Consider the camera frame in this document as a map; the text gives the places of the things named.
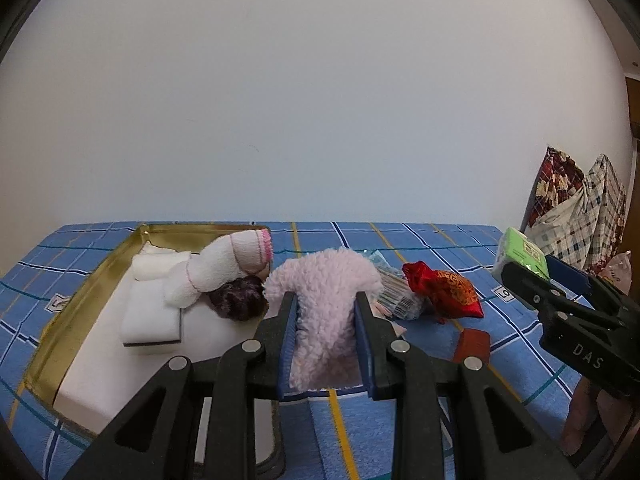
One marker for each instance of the gold metal tin box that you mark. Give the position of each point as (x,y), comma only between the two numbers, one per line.
(75,310)

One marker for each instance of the dark red floral pillow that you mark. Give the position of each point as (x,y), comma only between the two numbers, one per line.
(555,180)

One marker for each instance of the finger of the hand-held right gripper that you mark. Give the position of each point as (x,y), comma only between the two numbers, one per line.
(575,277)
(540,292)

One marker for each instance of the pink plastic bag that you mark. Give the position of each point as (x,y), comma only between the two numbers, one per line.
(615,270)

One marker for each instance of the white sponge with dark base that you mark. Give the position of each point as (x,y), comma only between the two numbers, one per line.
(150,320)

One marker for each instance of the plaid cloth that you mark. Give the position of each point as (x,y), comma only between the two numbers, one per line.
(602,210)

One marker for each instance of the dark purple scrunchie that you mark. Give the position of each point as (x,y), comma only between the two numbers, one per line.
(237,300)

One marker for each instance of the white cloth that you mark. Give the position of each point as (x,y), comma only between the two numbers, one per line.
(160,265)

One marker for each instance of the red gold brocade pouch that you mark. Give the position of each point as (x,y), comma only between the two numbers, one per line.
(445,290)

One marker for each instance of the person's right hand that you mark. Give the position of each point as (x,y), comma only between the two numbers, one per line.
(580,420)

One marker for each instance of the white tin liner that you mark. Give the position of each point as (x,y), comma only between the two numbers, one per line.
(100,370)

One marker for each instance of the pink fluffy cloth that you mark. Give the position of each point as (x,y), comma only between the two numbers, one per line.
(325,300)

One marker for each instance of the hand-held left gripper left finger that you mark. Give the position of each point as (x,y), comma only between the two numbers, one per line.
(287,352)

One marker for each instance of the cotton swab packet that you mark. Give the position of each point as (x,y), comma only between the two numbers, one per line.
(400,295)

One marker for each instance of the green tissue packet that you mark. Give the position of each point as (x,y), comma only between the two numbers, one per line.
(522,252)

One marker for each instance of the white sock with pink trim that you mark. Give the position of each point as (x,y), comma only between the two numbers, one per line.
(225,265)

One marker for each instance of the blue plaid bed sheet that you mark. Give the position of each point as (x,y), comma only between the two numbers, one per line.
(515,375)

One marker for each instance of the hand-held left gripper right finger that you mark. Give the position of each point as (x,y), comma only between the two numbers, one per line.
(364,357)

